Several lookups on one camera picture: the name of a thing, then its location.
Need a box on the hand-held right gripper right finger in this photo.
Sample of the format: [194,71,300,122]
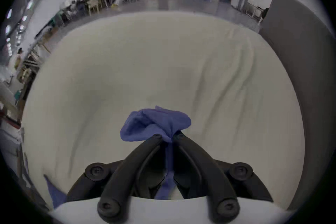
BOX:
[172,131,273,223]

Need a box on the dark blue shirt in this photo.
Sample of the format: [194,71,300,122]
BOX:
[43,106,192,209]

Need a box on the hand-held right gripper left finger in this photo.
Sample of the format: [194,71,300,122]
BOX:
[66,134,164,223]

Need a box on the grey padded headboard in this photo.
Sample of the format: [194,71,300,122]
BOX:
[258,0,336,211]

